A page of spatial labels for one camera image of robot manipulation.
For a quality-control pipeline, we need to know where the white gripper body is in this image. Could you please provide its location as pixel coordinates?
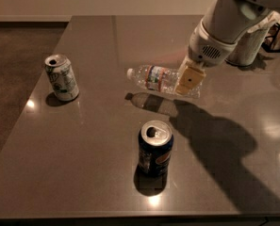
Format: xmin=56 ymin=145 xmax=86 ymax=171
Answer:
xmin=186 ymin=21 xmax=236 ymax=67

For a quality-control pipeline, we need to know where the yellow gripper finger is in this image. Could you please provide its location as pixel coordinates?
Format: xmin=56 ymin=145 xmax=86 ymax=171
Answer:
xmin=174 ymin=65 xmax=206 ymax=95

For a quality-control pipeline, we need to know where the clear plastic water bottle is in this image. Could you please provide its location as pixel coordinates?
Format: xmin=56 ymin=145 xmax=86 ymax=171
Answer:
xmin=126 ymin=65 xmax=202 ymax=98

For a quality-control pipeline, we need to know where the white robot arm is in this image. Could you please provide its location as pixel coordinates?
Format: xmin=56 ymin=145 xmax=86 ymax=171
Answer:
xmin=174 ymin=0 xmax=280 ymax=96

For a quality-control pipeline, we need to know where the blue pepsi can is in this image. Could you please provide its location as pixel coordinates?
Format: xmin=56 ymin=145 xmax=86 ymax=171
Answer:
xmin=138 ymin=121 xmax=173 ymax=177

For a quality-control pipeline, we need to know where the white green soda can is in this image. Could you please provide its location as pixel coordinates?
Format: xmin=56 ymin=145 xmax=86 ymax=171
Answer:
xmin=45 ymin=54 xmax=79 ymax=102

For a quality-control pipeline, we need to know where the grey metal napkin cup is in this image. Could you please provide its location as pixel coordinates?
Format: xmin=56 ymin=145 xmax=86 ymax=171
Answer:
xmin=225 ymin=28 xmax=269 ymax=67

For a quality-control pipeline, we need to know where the black cable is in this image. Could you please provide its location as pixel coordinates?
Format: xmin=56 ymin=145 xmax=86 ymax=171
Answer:
xmin=261 ymin=22 xmax=280 ymax=54

